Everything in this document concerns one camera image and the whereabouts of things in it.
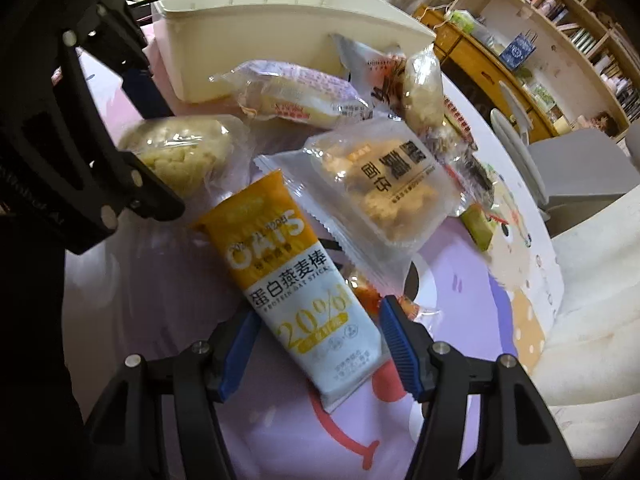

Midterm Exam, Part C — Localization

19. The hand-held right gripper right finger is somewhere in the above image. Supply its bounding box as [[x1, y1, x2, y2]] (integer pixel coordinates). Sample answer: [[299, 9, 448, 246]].
[[377, 295, 583, 480]]

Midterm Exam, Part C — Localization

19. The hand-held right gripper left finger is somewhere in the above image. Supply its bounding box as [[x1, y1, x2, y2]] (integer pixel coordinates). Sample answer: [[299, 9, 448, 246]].
[[85, 310, 263, 480]]

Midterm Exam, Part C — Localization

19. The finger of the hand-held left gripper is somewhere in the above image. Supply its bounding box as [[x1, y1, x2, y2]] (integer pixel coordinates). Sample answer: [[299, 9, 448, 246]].
[[85, 2, 171, 121], [0, 32, 186, 228]]

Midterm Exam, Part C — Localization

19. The large puffed rice ball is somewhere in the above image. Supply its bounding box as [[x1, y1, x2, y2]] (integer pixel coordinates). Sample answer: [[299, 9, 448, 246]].
[[116, 115, 251, 201]]

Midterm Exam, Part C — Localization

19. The yellow white oat bar packet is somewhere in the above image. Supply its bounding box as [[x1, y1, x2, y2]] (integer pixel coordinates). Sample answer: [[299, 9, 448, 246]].
[[190, 169, 388, 413]]

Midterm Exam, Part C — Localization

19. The small green packet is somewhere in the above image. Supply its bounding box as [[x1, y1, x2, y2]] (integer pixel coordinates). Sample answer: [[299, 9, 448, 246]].
[[457, 205, 501, 253]]

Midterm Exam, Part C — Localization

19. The white plastic storage bin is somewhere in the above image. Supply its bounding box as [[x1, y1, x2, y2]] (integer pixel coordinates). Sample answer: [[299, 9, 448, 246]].
[[150, 0, 438, 106]]

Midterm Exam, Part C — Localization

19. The pink print bread packet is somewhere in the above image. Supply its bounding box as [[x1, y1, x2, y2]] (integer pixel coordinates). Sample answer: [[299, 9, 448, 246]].
[[207, 59, 373, 131]]

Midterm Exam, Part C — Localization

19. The clear packet with yellow cake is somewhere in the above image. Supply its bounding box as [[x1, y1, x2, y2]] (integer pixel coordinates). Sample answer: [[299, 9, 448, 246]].
[[252, 120, 473, 298]]

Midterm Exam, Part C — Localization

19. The red trim dark snack packet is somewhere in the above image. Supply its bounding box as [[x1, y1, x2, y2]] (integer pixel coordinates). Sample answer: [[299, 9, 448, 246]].
[[422, 127, 501, 211]]

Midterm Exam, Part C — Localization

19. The white packet with orange print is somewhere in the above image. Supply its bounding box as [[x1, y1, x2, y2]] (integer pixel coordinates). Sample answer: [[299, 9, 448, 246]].
[[330, 32, 416, 121]]

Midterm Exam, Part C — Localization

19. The cartoon printed tablecloth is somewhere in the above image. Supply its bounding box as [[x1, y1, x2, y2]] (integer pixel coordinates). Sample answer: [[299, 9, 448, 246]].
[[62, 50, 566, 480]]

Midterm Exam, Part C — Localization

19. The white leaf print curtain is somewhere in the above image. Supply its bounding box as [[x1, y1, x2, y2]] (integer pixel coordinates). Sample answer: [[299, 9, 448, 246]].
[[530, 195, 640, 461]]

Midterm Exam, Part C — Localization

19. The grey office chair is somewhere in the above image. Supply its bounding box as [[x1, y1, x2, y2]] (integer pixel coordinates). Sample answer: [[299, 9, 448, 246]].
[[490, 80, 640, 221]]

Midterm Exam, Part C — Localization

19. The green print box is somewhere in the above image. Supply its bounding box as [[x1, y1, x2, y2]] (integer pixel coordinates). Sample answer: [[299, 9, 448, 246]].
[[522, 82, 556, 111]]

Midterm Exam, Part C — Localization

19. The wooden desk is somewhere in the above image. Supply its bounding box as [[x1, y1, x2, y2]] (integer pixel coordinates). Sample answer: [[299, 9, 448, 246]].
[[415, 5, 561, 138]]

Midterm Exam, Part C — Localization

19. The brown haired doll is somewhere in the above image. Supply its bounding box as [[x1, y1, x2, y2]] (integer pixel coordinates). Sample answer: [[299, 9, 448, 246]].
[[590, 112, 621, 136]]

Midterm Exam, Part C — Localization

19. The blue paper bag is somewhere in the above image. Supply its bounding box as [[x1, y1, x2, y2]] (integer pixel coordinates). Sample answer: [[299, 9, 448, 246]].
[[500, 32, 537, 71]]

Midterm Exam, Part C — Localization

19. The green tissue pack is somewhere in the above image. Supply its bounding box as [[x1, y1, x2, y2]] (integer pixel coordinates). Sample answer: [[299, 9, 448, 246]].
[[450, 10, 481, 36]]

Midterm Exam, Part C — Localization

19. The wooden bookshelf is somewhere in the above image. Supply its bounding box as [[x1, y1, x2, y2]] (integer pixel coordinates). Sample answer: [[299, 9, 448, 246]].
[[450, 0, 640, 136]]

